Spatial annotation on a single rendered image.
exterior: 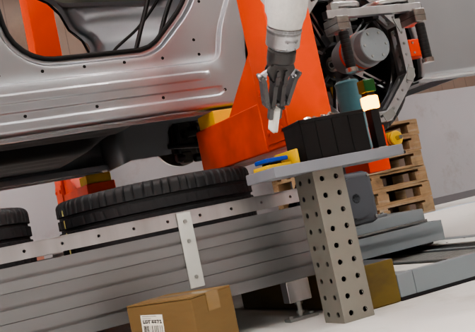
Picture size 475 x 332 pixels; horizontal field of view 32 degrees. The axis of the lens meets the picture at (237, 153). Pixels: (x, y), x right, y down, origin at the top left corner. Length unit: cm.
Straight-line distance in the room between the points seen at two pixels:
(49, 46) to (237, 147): 258
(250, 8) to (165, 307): 102
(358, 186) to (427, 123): 711
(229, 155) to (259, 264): 53
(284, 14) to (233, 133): 83
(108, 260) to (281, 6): 83
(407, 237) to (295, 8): 138
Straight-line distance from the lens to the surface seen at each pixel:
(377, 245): 312
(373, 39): 306
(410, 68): 331
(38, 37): 519
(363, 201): 275
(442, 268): 260
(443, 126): 999
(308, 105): 252
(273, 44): 210
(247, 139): 272
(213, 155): 297
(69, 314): 226
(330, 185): 229
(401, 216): 323
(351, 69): 288
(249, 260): 245
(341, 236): 229
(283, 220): 252
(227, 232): 243
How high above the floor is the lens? 34
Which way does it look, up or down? 4 degrees up
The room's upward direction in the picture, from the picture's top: 12 degrees counter-clockwise
